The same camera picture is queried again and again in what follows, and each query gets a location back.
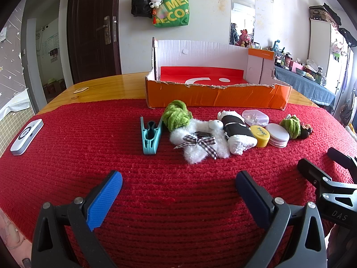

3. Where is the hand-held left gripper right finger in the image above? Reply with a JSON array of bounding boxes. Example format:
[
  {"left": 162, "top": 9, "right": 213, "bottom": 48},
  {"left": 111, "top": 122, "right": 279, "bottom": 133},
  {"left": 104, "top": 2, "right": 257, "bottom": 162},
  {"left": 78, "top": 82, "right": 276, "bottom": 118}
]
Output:
[{"left": 235, "top": 170, "right": 328, "bottom": 268}]

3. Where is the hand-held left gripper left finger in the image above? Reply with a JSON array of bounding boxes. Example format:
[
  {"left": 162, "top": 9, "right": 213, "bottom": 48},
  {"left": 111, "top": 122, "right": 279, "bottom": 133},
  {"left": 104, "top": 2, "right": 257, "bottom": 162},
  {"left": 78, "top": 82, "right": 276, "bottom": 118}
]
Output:
[{"left": 31, "top": 170, "right": 123, "bottom": 268}]

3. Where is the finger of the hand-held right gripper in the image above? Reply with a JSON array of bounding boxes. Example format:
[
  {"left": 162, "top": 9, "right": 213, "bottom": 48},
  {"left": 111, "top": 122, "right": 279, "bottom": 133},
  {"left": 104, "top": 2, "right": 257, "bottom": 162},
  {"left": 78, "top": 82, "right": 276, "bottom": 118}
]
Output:
[
  {"left": 327, "top": 147, "right": 357, "bottom": 171},
  {"left": 297, "top": 158, "right": 339, "bottom": 193}
]

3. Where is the black-haired small figurine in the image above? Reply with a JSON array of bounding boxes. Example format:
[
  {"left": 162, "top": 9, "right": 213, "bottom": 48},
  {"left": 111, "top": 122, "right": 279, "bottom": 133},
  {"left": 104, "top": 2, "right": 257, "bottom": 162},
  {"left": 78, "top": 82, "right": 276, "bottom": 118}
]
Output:
[{"left": 300, "top": 124, "right": 314, "bottom": 139}]

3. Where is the small green yarn ball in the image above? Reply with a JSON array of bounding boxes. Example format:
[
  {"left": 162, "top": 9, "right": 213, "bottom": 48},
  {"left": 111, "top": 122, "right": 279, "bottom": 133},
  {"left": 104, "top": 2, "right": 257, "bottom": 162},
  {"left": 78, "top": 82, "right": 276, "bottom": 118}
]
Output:
[{"left": 280, "top": 114, "right": 302, "bottom": 139}]

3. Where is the white round container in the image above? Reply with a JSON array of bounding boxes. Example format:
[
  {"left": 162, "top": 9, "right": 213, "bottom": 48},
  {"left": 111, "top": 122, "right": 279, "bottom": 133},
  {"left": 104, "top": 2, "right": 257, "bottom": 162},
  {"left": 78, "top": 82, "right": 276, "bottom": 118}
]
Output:
[{"left": 266, "top": 123, "right": 291, "bottom": 148}]

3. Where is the yellow round tin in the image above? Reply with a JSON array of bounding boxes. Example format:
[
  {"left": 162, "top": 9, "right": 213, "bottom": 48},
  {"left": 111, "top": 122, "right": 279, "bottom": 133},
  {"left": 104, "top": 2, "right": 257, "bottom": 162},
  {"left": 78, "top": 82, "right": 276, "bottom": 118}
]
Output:
[{"left": 249, "top": 125, "right": 270, "bottom": 148}]

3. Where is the teal plastic clothes peg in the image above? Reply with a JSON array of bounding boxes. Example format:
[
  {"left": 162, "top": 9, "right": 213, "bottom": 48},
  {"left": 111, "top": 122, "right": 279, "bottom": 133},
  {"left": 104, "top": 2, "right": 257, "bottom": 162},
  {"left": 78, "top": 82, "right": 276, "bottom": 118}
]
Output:
[{"left": 140, "top": 116, "right": 163, "bottom": 155}]

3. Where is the black and white plush roll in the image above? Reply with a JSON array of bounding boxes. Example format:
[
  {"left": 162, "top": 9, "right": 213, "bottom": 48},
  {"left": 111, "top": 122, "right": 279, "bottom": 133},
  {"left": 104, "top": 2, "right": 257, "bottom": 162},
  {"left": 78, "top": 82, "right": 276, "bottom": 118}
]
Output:
[{"left": 218, "top": 110, "right": 257, "bottom": 155}]

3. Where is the clear plastic case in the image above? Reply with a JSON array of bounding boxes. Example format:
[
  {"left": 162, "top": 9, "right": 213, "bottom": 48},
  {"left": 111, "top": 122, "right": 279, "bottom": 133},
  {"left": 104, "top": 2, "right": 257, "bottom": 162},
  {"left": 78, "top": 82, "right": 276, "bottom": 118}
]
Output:
[{"left": 242, "top": 109, "right": 270, "bottom": 126}]

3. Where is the white fluffy plaid bow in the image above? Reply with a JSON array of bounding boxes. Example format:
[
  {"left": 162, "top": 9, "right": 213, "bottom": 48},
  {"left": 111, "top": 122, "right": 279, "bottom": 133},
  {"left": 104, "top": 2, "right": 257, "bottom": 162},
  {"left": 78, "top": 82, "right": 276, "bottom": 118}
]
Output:
[{"left": 170, "top": 119, "right": 230, "bottom": 165}]

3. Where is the orange cardboard box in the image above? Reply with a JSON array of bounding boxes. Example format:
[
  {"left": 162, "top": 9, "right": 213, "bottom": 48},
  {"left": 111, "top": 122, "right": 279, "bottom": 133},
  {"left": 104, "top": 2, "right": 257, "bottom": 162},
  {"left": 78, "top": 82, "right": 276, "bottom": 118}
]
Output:
[{"left": 145, "top": 37, "right": 293, "bottom": 110}]

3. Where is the large green yarn ball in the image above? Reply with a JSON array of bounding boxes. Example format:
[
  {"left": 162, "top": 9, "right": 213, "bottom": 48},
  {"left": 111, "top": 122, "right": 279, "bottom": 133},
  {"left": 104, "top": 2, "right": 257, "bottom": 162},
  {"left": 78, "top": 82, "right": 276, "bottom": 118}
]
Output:
[{"left": 163, "top": 99, "right": 193, "bottom": 131}]

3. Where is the person's right forearm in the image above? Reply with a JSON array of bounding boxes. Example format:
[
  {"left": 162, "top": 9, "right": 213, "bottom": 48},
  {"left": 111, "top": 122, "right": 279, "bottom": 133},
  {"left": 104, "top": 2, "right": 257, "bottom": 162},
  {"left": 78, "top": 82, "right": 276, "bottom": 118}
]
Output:
[{"left": 326, "top": 223, "right": 357, "bottom": 268}]

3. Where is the electric fan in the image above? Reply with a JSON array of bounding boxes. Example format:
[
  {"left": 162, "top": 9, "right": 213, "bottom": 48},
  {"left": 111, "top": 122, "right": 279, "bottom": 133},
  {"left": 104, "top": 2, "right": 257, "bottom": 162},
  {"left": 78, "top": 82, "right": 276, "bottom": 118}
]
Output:
[{"left": 342, "top": 89, "right": 357, "bottom": 126}]

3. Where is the red knitted cloth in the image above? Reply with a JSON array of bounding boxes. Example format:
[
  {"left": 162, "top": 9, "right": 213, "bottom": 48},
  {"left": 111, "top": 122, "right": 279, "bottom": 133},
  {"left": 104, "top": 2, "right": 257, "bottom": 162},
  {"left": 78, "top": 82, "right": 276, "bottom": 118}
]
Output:
[{"left": 0, "top": 99, "right": 357, "bottom": 268}]

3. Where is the blue cloth covered table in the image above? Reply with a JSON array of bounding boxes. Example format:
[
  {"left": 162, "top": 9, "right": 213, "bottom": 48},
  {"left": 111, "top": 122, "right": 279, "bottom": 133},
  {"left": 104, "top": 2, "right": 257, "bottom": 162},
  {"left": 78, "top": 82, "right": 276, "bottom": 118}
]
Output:
[{"left": 275, "top": 65, "right": 336, "bottom": 109}]

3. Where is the white flat electronic device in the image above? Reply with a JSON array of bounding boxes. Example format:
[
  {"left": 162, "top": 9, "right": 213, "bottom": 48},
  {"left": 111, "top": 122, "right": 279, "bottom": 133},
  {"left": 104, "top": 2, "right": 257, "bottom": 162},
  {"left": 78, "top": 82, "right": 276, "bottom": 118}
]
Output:
[{"left": 10, "top": 119, "right": 44, "bottom": 156}]

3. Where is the clutter of bottles and toiletries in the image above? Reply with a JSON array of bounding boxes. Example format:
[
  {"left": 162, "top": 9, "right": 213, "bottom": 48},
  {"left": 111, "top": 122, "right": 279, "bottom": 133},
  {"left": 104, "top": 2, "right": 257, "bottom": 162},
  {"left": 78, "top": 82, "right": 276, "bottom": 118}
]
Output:
[{"left": 251, "top": 40, "right": 330, "bottom": 84}]

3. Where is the hanging plush toy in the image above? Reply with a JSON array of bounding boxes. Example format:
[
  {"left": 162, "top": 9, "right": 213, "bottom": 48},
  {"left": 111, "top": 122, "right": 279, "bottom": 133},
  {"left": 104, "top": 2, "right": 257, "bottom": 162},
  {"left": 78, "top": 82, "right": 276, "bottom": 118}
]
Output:
[{"left": 330, "top": 39, "right": 349, "bottom": 62}]

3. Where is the white wardrobe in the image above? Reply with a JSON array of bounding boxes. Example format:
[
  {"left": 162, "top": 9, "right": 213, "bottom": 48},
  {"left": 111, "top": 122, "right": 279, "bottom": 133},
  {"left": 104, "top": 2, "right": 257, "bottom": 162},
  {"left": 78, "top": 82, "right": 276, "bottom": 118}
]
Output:
[{"left": 307, "top": 18, "right": 352, "bottom": 95}]

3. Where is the black hanging bag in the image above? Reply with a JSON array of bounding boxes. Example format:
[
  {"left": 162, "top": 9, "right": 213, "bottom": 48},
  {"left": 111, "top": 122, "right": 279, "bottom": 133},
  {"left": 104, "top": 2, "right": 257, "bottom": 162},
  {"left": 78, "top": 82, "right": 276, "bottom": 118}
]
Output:
[{"left": 339, "top": 28, "right": 357, "bottom": 48}]

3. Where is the patterned storage bag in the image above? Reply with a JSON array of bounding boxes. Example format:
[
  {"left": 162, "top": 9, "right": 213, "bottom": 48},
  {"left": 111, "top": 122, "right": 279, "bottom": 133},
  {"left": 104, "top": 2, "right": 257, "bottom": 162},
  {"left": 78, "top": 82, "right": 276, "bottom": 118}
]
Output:
[{"left": 309, "top": 3, "right": 342, "bottom": 30}]

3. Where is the pink plush rabbit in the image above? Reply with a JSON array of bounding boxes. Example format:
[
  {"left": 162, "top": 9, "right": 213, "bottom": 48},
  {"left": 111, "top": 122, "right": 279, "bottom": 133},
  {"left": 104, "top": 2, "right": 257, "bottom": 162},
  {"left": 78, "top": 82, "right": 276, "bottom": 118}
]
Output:
[{"left": 236, "top": 29, "right": 253, "bottom": 48}]

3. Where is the dark brown door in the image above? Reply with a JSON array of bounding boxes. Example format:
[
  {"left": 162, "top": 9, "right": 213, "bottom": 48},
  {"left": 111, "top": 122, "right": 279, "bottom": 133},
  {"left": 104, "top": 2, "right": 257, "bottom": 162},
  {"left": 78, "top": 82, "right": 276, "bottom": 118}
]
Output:
[{"left": 67, "top": 0, "right": 122, "bottom": 84}]

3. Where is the star-print curtain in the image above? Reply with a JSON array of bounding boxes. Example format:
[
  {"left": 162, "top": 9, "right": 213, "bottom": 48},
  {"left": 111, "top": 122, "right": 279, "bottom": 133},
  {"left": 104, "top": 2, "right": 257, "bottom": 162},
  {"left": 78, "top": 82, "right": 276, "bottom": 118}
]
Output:
[{"left": 0, "top": 19, "right": 28, "bottom": 109}]

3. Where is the brass door lock plate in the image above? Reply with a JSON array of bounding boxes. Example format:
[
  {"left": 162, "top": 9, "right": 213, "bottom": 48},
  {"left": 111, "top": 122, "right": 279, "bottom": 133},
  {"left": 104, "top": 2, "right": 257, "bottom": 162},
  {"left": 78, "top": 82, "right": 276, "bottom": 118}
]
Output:
[{"left": 103, "top": 17, "right": 111, "bottom": 44}]

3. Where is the green tote bag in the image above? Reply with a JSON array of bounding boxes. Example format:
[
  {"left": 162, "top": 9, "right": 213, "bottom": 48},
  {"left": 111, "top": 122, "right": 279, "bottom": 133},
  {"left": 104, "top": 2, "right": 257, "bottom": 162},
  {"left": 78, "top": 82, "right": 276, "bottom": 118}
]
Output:
[{"left": 152, "top": 0, "right": 191, "bottom": 28}]

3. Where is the tall wall mirror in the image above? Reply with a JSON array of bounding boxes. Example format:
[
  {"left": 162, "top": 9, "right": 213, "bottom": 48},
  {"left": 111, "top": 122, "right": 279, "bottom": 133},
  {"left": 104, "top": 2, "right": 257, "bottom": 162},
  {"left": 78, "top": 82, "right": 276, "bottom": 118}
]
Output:
[{"left": 229, "top": 0, "right": 256, "bottom": 46}]

